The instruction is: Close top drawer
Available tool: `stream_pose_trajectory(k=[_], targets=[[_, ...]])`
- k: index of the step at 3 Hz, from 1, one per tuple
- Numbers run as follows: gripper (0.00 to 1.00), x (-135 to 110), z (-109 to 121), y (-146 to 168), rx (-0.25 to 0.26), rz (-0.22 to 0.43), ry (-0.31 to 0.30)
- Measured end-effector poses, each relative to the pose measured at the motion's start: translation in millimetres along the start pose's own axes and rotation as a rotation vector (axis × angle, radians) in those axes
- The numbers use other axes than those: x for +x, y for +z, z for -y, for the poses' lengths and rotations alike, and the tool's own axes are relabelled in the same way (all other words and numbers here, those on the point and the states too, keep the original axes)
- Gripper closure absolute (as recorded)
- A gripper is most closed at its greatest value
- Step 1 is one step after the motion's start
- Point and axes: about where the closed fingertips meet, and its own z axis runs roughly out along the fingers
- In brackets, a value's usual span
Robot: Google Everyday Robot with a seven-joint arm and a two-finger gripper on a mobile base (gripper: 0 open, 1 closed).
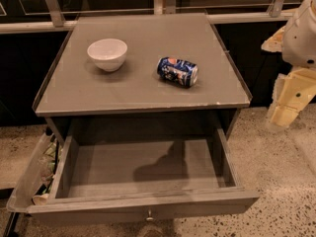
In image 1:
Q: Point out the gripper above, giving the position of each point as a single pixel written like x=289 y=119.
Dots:
x=301 y=41

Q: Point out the grey top drawer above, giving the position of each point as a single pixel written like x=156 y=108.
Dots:
x=104 y=177

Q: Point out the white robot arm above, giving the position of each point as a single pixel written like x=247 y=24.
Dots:
x=296 y=41

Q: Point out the metal drawer knob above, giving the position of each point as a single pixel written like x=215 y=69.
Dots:
x=149 y=217

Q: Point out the blue soda can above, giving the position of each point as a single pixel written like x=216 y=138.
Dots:
x=178 y=71

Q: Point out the grey wooden cabinet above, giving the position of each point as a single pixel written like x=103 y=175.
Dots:
x=76 y=87

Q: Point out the white ceramic bowl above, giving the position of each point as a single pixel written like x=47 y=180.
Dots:
x=108 y=54

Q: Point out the clear plastic bin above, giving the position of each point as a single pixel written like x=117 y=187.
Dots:
x=37 y=177

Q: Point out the crumpled paper cup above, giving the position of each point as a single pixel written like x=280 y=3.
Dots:
x=40 y=199

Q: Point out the metal railing frame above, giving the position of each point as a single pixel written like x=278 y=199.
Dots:
x=52 y=7

